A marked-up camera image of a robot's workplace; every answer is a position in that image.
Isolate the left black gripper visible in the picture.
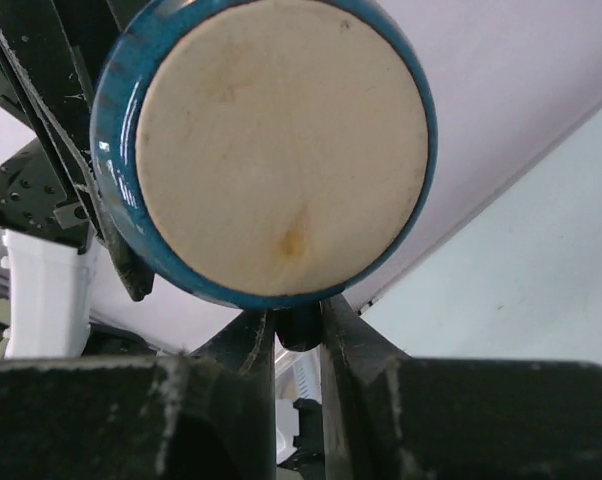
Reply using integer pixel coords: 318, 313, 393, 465
0, 1, 154, 300

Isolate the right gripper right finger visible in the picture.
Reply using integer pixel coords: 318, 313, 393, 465
321, 297, 602, 479

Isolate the blue mug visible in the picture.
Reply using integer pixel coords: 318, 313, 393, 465
89, 0, 438, 351

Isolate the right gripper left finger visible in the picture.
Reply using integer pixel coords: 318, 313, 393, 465
0, 311, 276, 479

